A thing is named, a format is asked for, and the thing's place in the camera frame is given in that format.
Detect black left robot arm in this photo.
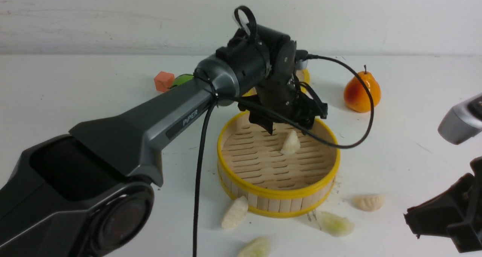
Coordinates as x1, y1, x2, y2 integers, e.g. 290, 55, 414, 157
1, 6, 328, 257

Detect white pleated dumpling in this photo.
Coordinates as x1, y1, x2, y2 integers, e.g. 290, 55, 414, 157
352, 194, 385, 212

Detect green toy watermelon ball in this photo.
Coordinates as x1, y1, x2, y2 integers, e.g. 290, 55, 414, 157
171, 74, 194, 89

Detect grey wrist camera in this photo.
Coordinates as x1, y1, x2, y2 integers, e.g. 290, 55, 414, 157
295, 50, 308, 70
438, 94, 482, 145

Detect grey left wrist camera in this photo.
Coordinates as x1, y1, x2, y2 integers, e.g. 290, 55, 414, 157
295, 50, 308, 70

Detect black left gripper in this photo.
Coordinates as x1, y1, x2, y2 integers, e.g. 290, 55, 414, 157
238, 72, 328, 135

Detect woven bamboo steamer lid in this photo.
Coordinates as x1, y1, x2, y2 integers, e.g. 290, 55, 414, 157
243, 69, 311, 97

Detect greenish dumpling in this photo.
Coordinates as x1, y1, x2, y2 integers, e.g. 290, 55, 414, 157
315, 211, 355, 237
237, 236, 272, 257

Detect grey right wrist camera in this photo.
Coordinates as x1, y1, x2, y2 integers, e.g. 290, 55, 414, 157
438, 94, 482, 145

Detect orange yellow toy pear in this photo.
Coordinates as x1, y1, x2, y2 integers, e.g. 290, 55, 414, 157
343, 65, 381, 113

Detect bamboo steamer tray yellow rim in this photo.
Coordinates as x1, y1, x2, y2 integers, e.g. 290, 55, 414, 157
217, 112, 341, 219

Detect orange foam cube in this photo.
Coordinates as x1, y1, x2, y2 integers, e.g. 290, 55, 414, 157
154, 71, 175, 93

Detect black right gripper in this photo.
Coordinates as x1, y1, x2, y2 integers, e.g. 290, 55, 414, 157
404, 157, 482, 252

